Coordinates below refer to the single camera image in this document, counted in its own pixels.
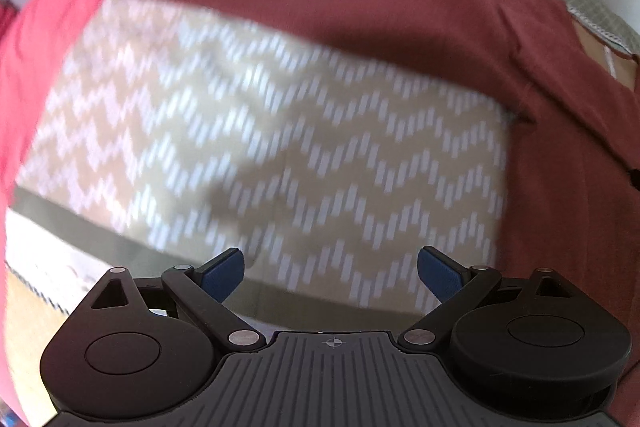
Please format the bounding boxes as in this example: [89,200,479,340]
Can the dark red knit sweater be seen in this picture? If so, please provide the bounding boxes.
[96,0,640,308]

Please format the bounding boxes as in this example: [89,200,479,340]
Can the patterned beige teal quilt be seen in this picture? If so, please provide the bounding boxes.
[1,0,639,333]

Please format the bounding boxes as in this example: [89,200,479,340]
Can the pink bed sheet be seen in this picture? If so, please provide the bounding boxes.
[1,0,102,426]

